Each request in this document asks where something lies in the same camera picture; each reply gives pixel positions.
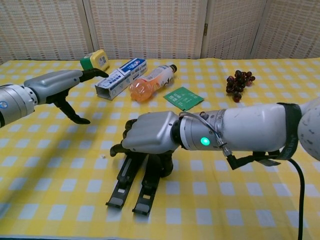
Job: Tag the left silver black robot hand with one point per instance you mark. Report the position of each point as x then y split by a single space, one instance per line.
52 83

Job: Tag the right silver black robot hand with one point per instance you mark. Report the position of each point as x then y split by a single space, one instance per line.
150 132

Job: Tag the black U-shaped rack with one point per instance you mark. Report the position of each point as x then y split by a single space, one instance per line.
125 175

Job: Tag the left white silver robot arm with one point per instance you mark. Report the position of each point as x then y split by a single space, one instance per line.
15 105

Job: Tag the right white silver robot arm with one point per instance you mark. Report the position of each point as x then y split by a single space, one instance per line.
250 127

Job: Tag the green foil packet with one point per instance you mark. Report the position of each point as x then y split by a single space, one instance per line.
185 98

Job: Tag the orange drink plastic bottle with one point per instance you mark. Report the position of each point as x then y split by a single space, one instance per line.
150 82

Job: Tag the yellow green lidded container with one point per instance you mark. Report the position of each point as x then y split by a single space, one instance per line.
100 60

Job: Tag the blue white toothpaste box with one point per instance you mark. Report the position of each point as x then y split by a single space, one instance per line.
120 80

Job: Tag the yellow white checkered tablecloth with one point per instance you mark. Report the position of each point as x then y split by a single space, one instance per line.
225 195

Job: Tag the dark red grape bunch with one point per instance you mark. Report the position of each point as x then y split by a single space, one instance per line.
237 83

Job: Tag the woven folding screen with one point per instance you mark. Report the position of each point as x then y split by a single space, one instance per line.
150 25

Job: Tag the brass screen hinge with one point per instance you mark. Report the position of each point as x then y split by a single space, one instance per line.
206 28

